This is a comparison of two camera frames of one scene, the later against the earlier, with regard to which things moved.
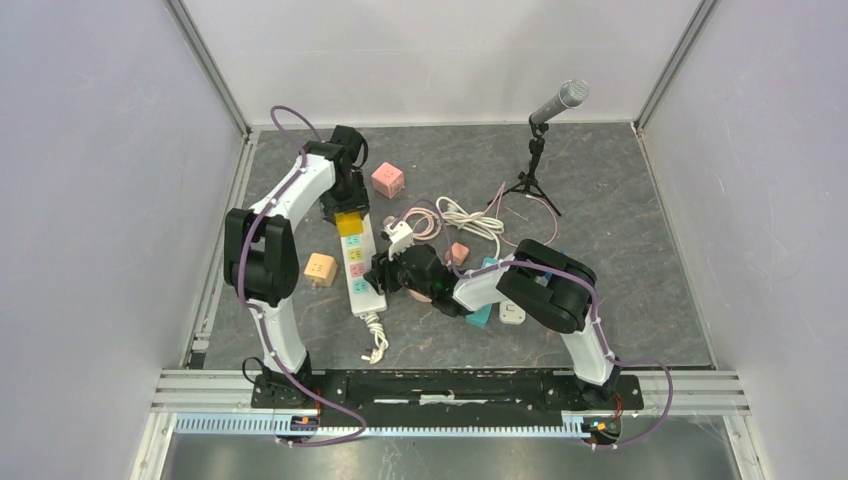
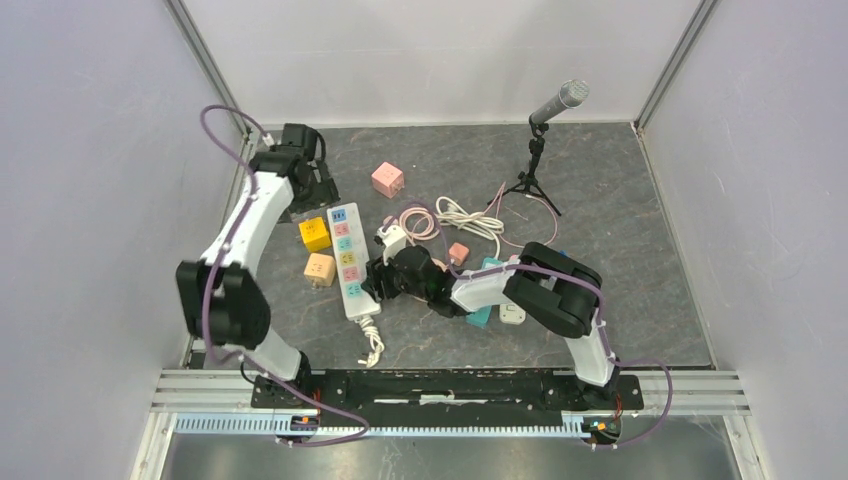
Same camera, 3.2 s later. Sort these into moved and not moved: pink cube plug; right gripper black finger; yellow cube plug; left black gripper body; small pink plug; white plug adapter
Moved: yellow cube plug; left black gripper body
Not moved: small pink plug; right gripper black finger; pink cube plug; white plug adapter
